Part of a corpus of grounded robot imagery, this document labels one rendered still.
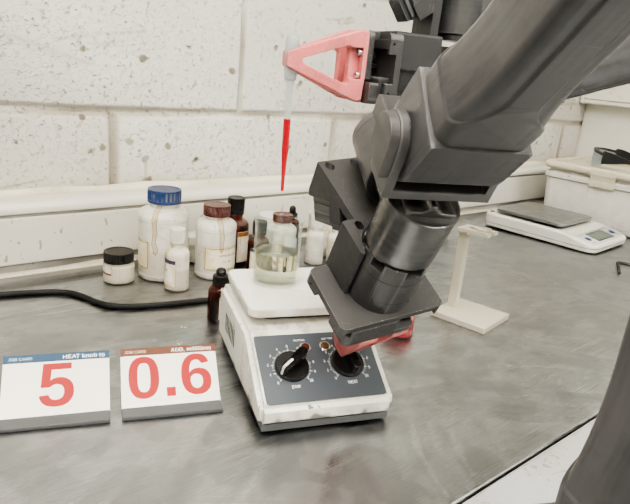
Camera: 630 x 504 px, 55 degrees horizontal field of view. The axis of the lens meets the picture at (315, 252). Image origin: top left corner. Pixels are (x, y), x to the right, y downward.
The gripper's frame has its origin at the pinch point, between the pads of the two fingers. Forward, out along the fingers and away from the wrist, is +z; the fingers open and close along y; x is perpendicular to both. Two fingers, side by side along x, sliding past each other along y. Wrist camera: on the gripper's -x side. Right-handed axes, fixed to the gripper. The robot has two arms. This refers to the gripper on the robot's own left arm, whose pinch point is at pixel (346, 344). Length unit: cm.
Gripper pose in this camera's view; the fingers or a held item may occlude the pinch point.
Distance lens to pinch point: 58.5
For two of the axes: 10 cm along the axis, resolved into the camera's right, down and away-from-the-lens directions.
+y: -8.7, 1.7, -4.5
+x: 4.2, 7.4, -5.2
